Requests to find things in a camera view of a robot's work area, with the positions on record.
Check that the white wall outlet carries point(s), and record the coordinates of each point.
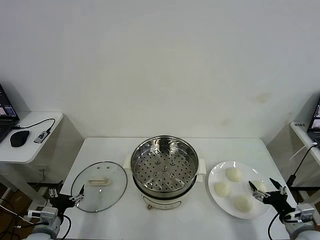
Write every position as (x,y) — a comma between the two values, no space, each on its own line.
(42,168)

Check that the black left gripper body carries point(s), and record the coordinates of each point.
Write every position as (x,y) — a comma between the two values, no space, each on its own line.
(61,202)

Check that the white side table with mouse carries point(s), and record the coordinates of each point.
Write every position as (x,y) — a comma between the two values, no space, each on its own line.
(32,152)

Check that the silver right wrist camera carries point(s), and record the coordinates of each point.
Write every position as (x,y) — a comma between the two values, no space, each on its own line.
(303,214)

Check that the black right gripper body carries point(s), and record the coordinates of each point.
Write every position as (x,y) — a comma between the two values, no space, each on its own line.
(276,200)

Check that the grey usb hub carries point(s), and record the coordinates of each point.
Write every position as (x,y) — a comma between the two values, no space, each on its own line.
(40,137)

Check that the black laptop beside mouse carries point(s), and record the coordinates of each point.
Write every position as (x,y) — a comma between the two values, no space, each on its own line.
(5,112)

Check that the white electric cooker base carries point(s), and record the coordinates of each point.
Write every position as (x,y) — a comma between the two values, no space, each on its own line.
(162,201)

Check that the black computer mouse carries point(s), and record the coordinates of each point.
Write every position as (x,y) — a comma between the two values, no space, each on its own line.
(18,138)

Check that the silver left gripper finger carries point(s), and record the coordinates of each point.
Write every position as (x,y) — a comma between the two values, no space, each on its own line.
(52,193)
(79,196)

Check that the stainless steel steamer basket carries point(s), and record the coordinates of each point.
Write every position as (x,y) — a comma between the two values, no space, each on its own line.
(150,160)

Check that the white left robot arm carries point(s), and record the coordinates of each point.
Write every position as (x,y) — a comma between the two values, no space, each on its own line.
(42,231)

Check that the white round plate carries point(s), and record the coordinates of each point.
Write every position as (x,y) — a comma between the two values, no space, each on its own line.
(225,207)

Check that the white steamed baozi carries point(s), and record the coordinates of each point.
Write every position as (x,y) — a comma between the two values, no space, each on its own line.
(261,186)
(222,189)
(233,174)
(243,203)

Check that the black laptop beside label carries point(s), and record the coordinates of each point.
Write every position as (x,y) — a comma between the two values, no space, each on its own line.
(315,125)

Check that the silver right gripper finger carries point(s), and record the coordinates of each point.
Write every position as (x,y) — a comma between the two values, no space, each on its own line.
(280,187)
(257,193)

